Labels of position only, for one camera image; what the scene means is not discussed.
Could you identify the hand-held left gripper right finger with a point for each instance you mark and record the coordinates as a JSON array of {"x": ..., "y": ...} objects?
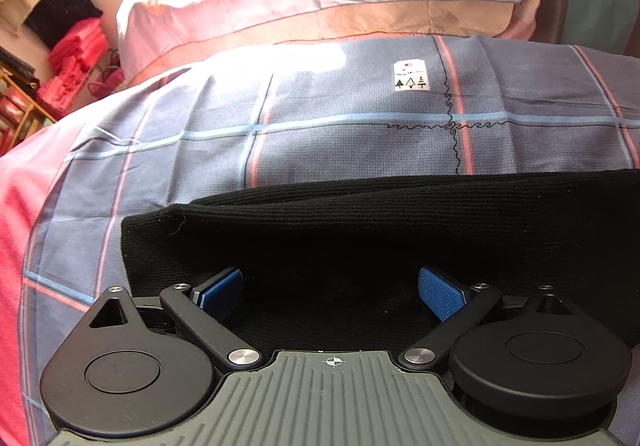
[{"x": 440, "y": 293}]

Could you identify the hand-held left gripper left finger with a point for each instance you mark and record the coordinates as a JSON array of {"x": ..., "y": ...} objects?
[{"x": 222, "y": 293}]

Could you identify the black knit pants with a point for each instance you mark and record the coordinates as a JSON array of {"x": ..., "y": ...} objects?
[{"x": 350, "y": 246}]

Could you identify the plaid purple bed sheet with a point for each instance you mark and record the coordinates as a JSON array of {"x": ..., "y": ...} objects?
[{"x": 320, "y": 126}]

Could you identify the pink bag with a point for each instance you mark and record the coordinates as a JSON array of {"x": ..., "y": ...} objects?
[{"x": 106, "y": 78}]

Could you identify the wooden shelf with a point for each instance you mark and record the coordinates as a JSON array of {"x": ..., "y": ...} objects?
[{"x": 17, "y": 116}]

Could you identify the stack of red folded cloths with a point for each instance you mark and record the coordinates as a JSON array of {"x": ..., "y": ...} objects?
[{"x": 75, "y": 61}]

